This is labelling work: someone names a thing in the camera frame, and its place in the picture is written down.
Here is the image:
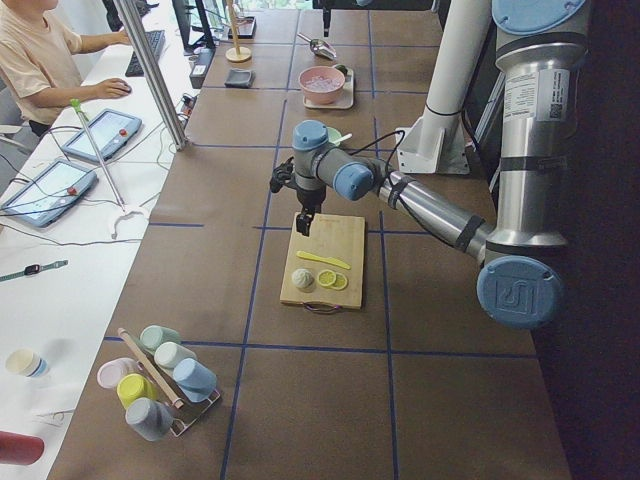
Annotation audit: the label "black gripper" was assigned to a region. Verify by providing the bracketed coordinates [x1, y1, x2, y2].
[322, 6, 332, 37]
[295, 185, 326, 236]

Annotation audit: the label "white plastic spoon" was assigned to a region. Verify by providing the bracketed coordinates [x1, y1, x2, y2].
[333, 133, 352, 146]

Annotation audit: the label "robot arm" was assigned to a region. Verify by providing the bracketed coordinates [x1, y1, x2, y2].
[270, 1, 592, 329]

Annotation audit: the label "metal ice scoop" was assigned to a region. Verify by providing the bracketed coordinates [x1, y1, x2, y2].
[297, 32, 337, 60]

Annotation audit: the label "pink bowl of ice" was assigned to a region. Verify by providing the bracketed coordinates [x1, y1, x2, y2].
[298, 66, 346, 105]

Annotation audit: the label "green bowl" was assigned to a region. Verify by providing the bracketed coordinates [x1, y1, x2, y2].
[326, 126, 343, 146]

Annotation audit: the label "yellow plastic knife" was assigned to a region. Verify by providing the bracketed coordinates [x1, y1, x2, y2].
[296, 250, 351, 270]

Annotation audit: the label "wooden cutting board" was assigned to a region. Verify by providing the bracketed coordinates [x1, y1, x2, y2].
[280, 214, 365, 309]

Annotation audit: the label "green lime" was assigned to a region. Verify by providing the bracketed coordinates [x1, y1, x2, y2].
[334, 64, 348, 76]

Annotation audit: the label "white steamed bun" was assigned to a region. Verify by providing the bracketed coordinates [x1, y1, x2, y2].
[290, 268, 315, 292]

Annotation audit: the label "upper lemon slice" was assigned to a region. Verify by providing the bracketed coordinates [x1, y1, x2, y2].
[317, 269, 338, 288]

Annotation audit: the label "lemon slice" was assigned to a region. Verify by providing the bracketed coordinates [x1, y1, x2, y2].
[330, 272, 348, 291]
[317, 269, 338, 288]

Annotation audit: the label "lower lemon slice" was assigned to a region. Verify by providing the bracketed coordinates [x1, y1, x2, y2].
[330, 272, 348, 291]

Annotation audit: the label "beige tray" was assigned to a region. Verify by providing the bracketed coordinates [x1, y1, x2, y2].
[302, 67, 355, 109]

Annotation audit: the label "wooden mug tree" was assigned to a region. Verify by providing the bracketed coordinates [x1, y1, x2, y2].
[225, 0, 252, 63]

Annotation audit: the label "folded grey cloth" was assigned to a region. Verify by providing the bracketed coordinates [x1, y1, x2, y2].
[224, 68, 254, 89]

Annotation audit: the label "black keyboard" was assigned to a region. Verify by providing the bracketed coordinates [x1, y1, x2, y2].
[124, 29, 166, 78]

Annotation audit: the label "upper teach pendant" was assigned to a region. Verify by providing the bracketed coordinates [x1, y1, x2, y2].
[61, 109, 142, 164]

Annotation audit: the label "teach pendant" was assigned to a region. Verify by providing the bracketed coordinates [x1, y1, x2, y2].
[61, 109, 142, 164]
[1, 158, 97, 228]

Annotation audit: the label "cup rack with cups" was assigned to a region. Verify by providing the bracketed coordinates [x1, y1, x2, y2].
[96, 325, 221, 442]

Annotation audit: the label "lower teach pendant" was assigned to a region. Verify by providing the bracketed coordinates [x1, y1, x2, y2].
[1, 158, 97, 228]

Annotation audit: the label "smart watch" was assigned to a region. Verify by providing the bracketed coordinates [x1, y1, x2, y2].
[0, 260, 69, 282]

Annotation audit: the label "person in beige shirt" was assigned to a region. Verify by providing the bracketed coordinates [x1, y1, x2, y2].
[1, 1, 131, 137]

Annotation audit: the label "white paper cup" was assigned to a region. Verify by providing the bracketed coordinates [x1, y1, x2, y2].
[5, 348, 48, 378]

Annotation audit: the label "red bottle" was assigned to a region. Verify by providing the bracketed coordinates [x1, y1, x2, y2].
[0, 431, 45, 466]

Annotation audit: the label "metal cutting board handle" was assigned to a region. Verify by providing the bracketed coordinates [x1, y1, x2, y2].
[303, 302, 342, 315]

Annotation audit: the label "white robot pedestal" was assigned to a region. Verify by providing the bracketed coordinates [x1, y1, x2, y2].
[398, 0, 491, 175]

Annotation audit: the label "aluminium frame post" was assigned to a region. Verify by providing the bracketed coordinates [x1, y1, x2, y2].
[114, 0, 187, 151]

